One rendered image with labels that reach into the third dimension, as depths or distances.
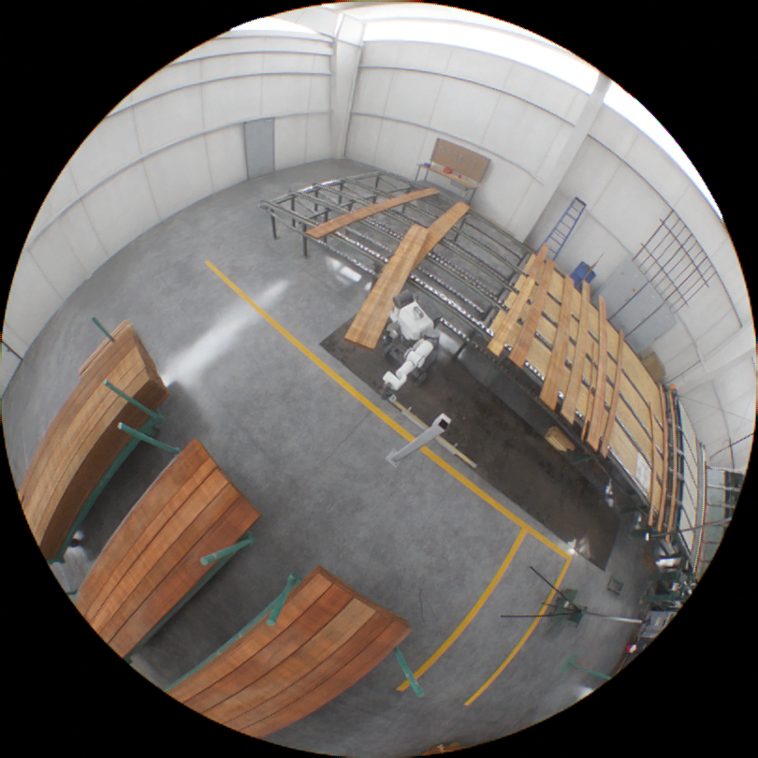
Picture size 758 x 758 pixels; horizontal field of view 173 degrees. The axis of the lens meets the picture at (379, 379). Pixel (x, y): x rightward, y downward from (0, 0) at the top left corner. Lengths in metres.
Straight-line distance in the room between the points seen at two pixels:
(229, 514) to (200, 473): 0.45
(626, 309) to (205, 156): 12.65
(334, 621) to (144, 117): 9.36
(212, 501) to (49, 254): 7.58
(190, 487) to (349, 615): 1.72
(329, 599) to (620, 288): 8.75
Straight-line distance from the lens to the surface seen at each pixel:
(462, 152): 8.68
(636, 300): 8.58
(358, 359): 3.10
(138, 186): 8.20
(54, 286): 8.78
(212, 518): 2.43
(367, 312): 2.35
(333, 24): 10.91
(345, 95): 11.22
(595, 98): 7.38
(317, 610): 2.23
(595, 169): 8.33
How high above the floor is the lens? 2.66
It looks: 61 degrees down
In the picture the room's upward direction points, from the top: 21 degrees clockwise
